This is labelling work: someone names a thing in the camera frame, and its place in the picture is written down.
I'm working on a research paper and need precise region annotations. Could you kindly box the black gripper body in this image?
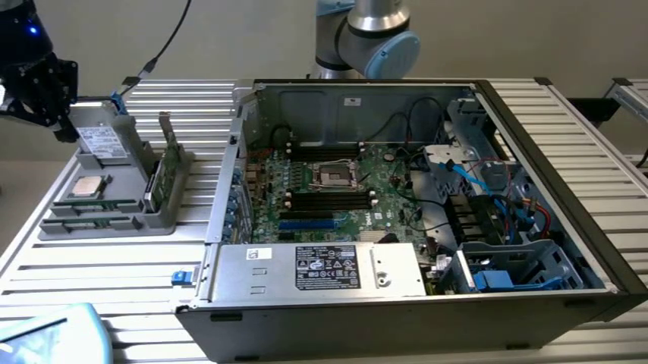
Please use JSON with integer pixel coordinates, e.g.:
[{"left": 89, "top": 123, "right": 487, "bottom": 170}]
[{"left": 0, "top": 0, "right": 56, "bottom": 72}]

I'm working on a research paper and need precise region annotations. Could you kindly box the silver disk with label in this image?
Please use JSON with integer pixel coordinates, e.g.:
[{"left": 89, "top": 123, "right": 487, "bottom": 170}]
[{"left": 68, "top": 99, "right": 128, "bottom": 160}]

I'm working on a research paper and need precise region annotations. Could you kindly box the silver CPU chip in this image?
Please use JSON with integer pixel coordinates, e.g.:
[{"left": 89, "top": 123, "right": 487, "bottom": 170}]
[{"left": 67, "top": 175, "right": 111, "bottom": 201}]

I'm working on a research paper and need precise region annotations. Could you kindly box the green graphics card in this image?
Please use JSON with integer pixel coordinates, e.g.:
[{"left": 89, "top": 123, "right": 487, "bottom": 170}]
[{"left": 143, "top": 111, "right": 184, "bottom": 212}]

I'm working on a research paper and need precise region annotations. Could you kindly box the grey parts rack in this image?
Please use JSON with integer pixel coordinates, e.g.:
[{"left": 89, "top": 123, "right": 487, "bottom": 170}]
[{"left": 36, "top": 112, "right": 196, "bottom": 242}]

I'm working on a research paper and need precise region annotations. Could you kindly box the blue case latch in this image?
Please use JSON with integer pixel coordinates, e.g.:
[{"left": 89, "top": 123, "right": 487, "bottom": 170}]
[{"left": 169, "top": 268, "right": 196, "bottom": 286}]

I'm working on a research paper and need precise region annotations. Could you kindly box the metal CPU socket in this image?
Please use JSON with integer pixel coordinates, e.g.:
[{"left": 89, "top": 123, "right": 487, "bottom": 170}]
[{"left": 303, "top": 158, "right": 362, "bottom": 190}]

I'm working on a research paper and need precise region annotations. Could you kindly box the black expansion slot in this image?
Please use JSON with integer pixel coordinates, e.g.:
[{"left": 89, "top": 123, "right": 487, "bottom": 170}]
[{"left": 278, "top": 211, "right": 336, "bottom": 221}]

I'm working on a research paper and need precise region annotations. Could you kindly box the blue expansion slot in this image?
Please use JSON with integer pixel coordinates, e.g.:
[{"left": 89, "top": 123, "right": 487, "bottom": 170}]
[{"left": 278, "top": 219, "right": 338, "bottom": 231}]

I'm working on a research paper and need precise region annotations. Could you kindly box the silver power supply unit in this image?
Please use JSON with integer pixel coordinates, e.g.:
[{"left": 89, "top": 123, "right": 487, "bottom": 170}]
[{"left": 207, "top": 242, "right": 427, "bottom": 300}]

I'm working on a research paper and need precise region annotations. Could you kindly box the green motherboard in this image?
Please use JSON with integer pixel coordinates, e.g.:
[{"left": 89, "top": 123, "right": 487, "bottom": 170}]
[{"left": 242, "top": 143, "right": 431, "bottom": 262}]

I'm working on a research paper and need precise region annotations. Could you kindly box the metal disk bay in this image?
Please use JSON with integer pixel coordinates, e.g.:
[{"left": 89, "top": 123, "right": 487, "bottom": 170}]
[{"left": 422, "top": 97, "right": 515, "bottom": 200}]

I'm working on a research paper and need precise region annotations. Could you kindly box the open black PC case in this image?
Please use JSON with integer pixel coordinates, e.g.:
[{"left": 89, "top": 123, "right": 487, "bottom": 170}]
[{"left": 173, "top": 77, "right": 648, "bottom": 364}]

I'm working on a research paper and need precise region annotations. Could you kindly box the grey disk bay blue caddy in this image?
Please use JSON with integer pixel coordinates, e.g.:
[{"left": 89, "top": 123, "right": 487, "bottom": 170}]
[{"left": 438, "top": 238, "right": 592, "bottom": 295}]

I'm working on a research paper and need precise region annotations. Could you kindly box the black USB cable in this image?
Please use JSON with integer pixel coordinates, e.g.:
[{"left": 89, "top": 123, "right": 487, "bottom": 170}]
[{"left": 123, "top": 0, "right": 192, "bottom": 86}]

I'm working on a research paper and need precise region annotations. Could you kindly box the black wire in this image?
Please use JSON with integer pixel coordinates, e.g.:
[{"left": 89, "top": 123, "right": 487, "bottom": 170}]
[{"left": 362, "top": 97, "right": 447, "bottom": 153}]

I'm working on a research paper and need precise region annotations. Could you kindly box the light blue SATA wire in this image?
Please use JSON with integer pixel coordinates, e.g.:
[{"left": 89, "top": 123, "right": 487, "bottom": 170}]
[{"left": 443, "top": 160, "right": 495, "bottom": 199}]

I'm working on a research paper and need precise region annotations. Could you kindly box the red wire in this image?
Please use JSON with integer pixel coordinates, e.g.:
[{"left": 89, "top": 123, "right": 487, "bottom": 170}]
[{"left": 525, "top": 197, "right": 554, "bottom": 238}]

